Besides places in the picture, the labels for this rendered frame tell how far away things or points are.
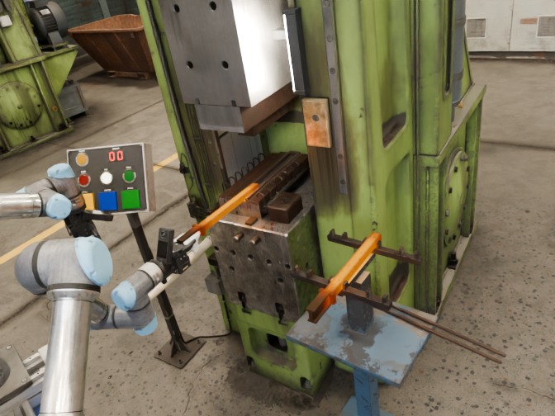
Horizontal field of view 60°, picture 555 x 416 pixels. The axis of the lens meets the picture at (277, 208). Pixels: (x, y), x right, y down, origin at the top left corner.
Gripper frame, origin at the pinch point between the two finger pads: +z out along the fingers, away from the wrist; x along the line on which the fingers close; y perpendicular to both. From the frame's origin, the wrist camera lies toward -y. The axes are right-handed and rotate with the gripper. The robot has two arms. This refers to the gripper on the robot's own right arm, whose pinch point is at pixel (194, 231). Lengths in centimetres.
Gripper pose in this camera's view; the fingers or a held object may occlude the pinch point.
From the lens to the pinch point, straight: 165.7
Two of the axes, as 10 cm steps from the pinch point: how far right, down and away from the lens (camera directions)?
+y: 1.5, 8.6, 4.9
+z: 5.2, -4.9, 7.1
